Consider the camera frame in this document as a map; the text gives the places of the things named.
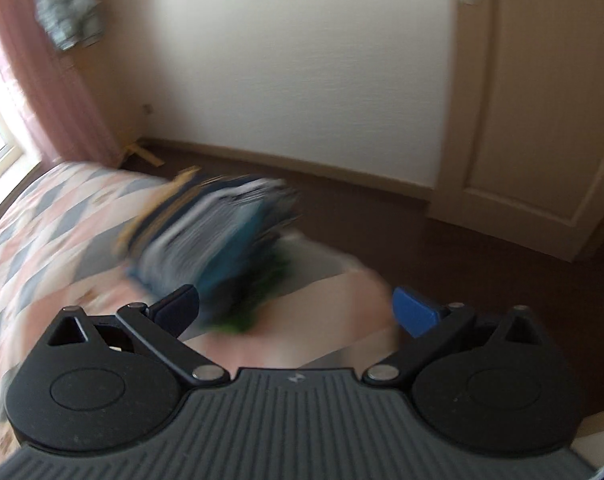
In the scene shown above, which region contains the blue folded garment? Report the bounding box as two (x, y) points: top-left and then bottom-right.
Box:
(128, 214), (282, 310)

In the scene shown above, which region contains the checkered pink grey quilt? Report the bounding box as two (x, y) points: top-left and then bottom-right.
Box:
(0, 162), (396, 464)

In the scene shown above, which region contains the cream door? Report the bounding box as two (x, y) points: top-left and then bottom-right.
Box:
(429, 0), (604, 261)

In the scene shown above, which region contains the pink curtain far side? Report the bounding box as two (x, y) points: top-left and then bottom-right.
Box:
(0, 0), (122, 167)

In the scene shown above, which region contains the patterned hanging cloth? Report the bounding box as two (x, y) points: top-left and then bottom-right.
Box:
(34, 0), (104, 51)

